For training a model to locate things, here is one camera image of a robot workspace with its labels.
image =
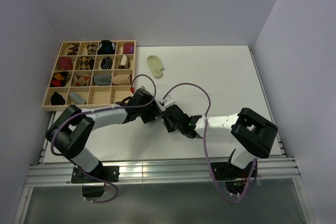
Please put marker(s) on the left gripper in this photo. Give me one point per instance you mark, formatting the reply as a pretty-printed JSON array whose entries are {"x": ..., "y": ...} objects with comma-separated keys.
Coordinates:
[{"x": 155, "y": 110}]

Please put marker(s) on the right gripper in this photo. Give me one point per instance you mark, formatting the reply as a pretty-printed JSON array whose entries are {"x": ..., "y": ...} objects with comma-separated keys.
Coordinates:
[{"x": 171, "y": 129}]

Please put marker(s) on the white black striped sock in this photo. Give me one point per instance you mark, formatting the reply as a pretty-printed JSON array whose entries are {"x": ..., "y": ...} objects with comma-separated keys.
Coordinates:
[{"x": 167, "y": 125}]

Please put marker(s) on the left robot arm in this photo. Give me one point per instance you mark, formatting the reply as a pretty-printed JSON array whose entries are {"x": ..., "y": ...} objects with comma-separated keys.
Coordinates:
[{"x": 70, "y": 132}]

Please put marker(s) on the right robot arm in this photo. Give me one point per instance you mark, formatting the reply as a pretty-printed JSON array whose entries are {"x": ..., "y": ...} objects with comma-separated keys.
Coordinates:
[{"x": 255, "y": 133}]

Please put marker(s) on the pale green ankle sock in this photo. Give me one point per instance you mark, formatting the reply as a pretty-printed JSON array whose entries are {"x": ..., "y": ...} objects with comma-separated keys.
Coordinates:
[{"x": 155, "y": 66}]

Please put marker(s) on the tan rolled sock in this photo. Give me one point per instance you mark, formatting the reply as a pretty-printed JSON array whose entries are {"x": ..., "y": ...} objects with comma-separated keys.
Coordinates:
[{"x": 122, "y": 80}]

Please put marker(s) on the cream brown rolled sock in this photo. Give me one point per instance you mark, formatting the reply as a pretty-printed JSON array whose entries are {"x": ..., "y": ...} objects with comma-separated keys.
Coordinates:
[{"x": 124, "y": 62}]

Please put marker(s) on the magenta purple rolled sock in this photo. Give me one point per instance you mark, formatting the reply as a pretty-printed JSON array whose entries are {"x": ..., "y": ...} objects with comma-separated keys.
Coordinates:
[{"x": 128, "y": 48}]

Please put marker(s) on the black white-striped rolled sock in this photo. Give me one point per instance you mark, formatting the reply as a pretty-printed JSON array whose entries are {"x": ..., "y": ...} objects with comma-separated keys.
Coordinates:
[{"x": 106, "y": 63}]

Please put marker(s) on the wooden compartment sock tray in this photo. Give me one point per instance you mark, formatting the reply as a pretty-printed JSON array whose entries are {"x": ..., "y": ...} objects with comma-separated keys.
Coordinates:
[{"x": 91, "y": 74}]

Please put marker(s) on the light blue rolled sock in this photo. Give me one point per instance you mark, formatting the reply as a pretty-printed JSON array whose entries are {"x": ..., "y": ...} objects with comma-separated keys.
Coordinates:
[{"x": 76, "y": 98}]

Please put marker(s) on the black blue rolled sock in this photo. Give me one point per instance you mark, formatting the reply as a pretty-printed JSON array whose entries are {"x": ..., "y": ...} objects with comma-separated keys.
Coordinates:
[{"x": 106, "y": 47}]

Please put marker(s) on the beige red argyle sock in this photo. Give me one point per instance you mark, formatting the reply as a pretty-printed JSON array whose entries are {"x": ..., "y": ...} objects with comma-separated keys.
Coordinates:
[{"x": 81, "y": 80}]

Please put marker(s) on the dark brown argyle sock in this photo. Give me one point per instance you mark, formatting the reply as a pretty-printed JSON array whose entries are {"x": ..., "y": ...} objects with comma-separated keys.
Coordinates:
[{"x": 86, "y": 63}]

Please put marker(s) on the grey argyle rolled sock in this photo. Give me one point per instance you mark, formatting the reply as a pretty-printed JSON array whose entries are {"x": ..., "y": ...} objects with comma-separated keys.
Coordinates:
[{"x": 91, "y": 48}]

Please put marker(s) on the pink rolled sock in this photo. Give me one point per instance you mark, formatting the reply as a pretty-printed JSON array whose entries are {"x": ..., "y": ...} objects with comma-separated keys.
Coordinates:
[{"x": 65, "y": 64}]

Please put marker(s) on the brown argyle rolled sock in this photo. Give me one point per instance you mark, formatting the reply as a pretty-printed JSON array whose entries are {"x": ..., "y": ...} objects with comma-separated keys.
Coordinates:
[{"x": 72, "y": 49}]

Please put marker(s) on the black orange argyle sock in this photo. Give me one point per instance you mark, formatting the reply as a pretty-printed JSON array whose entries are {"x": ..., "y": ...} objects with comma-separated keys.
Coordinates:
[{"x": 59, "y": 79}]

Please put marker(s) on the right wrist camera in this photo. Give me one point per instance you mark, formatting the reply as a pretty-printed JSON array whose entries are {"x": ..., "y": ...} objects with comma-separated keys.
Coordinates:
[{"x": 167, "y": 102}]

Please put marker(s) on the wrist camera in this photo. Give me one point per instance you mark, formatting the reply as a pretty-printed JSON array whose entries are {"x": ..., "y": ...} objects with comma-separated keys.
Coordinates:
[
  {"x": 167, "y": 102},
  {"x": 133, "y": 90}
]

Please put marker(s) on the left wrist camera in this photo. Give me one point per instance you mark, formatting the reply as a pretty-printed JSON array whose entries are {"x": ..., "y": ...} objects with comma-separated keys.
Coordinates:
[{"x": 133, "y": 90}]

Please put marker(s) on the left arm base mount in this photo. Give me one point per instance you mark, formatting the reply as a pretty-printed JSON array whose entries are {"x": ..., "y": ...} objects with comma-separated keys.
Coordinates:
[{"x": 95, "y": 183}]

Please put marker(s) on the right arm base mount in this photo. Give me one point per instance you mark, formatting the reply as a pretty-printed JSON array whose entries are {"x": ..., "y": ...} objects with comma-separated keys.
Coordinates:
[{"x": 235, "y": 178}]

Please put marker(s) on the aluminium rail frame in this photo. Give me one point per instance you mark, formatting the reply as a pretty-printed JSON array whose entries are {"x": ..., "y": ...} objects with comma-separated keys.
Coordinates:
[{"x": 164, "y": 171}]

